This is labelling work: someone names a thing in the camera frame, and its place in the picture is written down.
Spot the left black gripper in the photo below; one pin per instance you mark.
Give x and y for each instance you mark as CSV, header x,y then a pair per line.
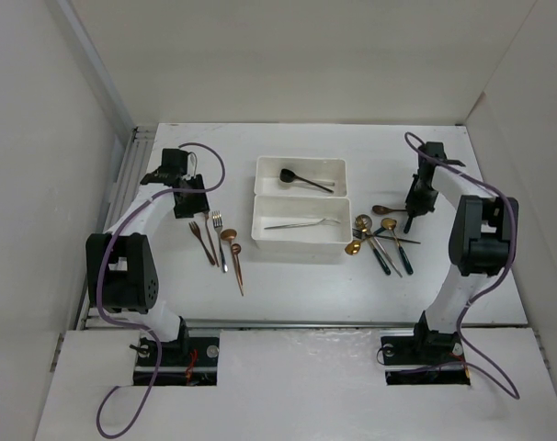
x,y
198,206

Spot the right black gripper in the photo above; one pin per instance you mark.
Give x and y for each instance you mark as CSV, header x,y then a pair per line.
x,y
422,207

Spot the gold spoon green handle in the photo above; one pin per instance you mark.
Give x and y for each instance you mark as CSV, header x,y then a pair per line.
x,y
390,225

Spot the brown wooden spoon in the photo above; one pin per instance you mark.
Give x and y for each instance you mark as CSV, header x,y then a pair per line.
x,y
382,210

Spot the rose gold fork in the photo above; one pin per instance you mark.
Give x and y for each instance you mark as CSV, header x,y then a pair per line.
x,y
212,246

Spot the wooden brown fork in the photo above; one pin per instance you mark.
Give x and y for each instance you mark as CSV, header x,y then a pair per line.
x,y
193,226

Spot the silver thin fork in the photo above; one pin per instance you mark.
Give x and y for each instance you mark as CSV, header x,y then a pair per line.
x,y
321,222

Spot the copper spoon thin handle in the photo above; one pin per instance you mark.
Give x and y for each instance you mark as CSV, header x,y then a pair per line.
x,y
236,250

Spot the black ladle spoon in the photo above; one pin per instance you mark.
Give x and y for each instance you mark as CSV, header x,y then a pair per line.
x,y
287,176

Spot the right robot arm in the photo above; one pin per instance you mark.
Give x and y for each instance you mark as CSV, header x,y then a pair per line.
x,y
482,246

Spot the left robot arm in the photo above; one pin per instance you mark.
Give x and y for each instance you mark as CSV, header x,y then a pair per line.
x,y
121,272

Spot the dark chopstick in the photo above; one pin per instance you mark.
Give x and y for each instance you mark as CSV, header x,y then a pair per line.
x,y
401,240

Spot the silver knife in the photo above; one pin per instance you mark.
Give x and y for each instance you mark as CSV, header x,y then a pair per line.
x,y
387,257

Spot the gold spoon low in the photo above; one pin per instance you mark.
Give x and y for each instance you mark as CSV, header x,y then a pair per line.
x,y
353,247

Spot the white far container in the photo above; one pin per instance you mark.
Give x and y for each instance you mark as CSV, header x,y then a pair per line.
x,y
329,172

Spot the white container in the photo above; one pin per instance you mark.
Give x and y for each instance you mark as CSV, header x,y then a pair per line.
x,y
329,172
309,220

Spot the white near container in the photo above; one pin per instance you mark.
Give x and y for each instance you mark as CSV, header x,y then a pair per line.
x,y
309,220

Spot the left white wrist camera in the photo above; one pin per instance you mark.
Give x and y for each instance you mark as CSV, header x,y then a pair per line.
x,y
192,164

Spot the green-handled fork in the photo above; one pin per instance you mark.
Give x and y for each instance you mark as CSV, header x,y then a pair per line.
x,y
358,234

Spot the aluminium rail front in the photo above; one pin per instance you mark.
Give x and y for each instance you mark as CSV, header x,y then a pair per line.
x,y
250,325

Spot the aluminium rail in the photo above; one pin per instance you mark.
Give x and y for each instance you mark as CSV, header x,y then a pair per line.
x,y
250,325
127,162

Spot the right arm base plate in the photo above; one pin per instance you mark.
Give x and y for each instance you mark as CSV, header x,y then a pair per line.
x,y
413,363

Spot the aluminium rail left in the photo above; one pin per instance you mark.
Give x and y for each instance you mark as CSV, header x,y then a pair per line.
x,y
127,162

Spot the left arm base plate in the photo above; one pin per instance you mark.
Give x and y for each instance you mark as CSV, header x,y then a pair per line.
x,y
191,361

